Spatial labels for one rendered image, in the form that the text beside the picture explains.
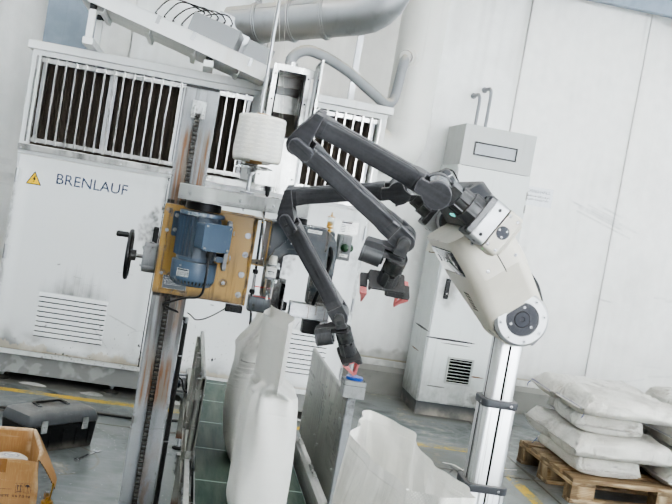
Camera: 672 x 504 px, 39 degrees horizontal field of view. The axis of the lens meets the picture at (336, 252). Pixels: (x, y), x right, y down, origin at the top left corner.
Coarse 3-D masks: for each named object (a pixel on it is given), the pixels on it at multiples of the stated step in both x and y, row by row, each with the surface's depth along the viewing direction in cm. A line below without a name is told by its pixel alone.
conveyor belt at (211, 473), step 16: (208, 384) 506; (224, 384) 513; (208, 400) 469; (208, 416) 438; (208, 432) 410; (208, 448) 386; (224, 448) 390; (192, 464) 390; (208, 464) 364; (224, 464) 368; (192, 480) 369; (208, 480) 345; (224, 480) 348; (192, 496) 351; (208, 496) 327; (224, 496) 330; (288, 496) 342
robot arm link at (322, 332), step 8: (336, 320) 322; (344, 320) 322; (320, 328) 327; (328, 328) 326; (336, 328) 324; (344, 328) 323; (320, 336) 327; (328, 336) 326; (320, 344) 328; (328, 344) 328
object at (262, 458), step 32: (288, 320) 318; (288, 352) 307; (256, 384) 302; (288, 384) 310; (256, 416) 295; (288, 416) 295; (256, 448) 294; (288, 448) 296; (256, 480) 295; (288, 480) 299
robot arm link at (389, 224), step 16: (288, 144) 247; (304, 144) 247; (304, 160) 248; (320, 160) 251; (320, 176) 253; (336, 176) 252; (352, 176) 254; (352, 192) 252; (368, 192) 254; (368, 208) 253; (384, 208) 254; (384, 224) 254; (400, 224) 254
